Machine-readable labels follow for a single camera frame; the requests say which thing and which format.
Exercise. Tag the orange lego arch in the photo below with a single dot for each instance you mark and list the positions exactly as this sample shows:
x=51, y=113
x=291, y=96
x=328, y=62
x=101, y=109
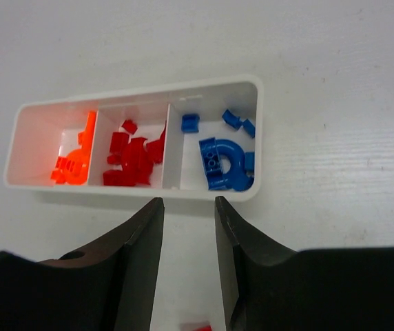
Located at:
x=73, y=169

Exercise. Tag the blue lego arch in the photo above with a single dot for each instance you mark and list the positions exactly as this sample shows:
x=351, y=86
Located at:
x=226, y=165

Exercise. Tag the red lego brick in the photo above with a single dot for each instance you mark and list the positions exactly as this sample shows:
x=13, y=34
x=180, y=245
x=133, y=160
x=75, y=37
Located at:
x=204, y=326

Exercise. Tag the blue lego pile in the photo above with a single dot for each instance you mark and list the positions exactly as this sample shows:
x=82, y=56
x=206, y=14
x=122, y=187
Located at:
x=189, y=123

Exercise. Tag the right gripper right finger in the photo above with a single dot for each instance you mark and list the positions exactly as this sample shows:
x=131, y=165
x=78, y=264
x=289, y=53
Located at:
x=247, y=259

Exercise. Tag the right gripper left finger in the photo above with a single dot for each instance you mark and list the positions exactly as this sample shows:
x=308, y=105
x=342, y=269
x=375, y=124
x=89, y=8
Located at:
x=119, y=269

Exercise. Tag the white three-compartment tray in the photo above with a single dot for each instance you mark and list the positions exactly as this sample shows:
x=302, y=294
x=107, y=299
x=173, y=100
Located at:
x=194, y=140

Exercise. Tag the red lego pile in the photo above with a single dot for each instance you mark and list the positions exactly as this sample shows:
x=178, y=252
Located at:
x=133, y=157

